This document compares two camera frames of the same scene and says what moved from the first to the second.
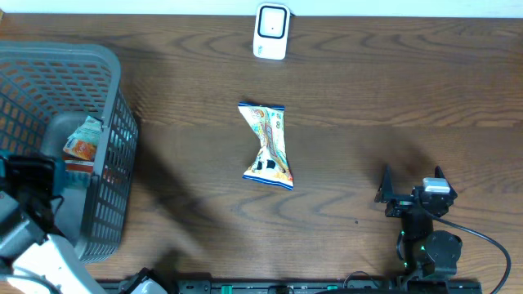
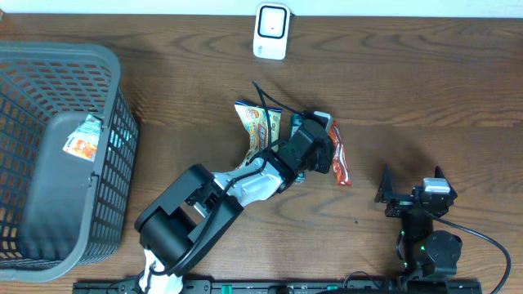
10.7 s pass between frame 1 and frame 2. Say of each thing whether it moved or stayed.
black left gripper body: moved
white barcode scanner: stayed
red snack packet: moved
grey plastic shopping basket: stayed
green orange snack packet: stayed
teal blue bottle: moved
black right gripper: stayed
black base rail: stayed
